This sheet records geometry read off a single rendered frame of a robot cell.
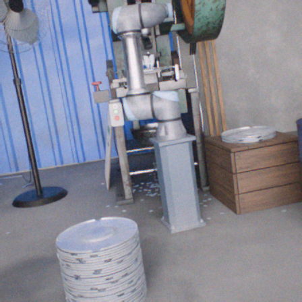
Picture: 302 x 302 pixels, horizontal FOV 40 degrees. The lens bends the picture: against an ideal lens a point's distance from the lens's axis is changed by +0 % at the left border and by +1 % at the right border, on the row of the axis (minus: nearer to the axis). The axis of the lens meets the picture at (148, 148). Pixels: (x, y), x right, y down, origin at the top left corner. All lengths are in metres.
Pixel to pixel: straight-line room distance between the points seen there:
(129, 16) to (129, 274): 1.14
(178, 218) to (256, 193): 0.44
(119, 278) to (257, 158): 1.03
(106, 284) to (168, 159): 0.75
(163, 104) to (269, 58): 2.35
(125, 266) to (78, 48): 2.74
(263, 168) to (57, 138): 2.26
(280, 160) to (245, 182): 0.21
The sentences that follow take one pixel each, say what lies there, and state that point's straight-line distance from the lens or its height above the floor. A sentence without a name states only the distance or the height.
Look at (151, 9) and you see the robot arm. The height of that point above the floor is 1.05.
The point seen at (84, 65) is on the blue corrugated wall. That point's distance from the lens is 3.85.
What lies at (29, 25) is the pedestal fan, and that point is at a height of 1.18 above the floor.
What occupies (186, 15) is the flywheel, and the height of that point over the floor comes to 1.12.
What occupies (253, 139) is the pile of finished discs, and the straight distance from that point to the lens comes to 2.19.
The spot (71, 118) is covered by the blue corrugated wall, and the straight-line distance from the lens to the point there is 3.87.
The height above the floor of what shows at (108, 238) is 0.25.
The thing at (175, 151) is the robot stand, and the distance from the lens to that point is 1.94.
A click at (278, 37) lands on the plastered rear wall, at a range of 4.19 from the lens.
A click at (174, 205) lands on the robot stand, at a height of 0.13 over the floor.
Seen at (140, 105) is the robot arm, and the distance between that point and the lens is 1.95.
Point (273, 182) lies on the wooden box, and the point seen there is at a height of 0.14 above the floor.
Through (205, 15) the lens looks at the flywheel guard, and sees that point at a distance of 2.51.
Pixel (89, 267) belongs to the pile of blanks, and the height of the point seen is 0.19.
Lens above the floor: 0.79
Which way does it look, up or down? 11 degrees down
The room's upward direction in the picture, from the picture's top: 8 degrees counter-clockwise
